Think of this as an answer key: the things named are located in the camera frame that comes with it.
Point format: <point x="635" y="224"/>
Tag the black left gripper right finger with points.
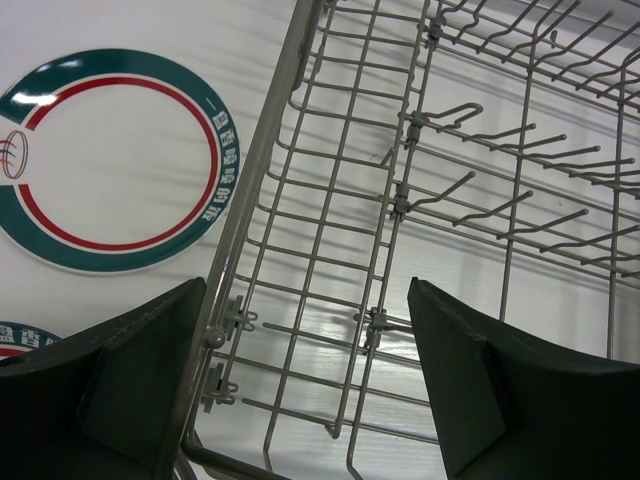
<point x="509" y="405"/>

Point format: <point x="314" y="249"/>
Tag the grey wire dish rack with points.
<point x="489" y="147"/>

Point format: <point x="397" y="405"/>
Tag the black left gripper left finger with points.
<point x="98" y="404"/>

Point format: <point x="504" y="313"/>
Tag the white plate green red rim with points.
<point x="114" y="160"/>

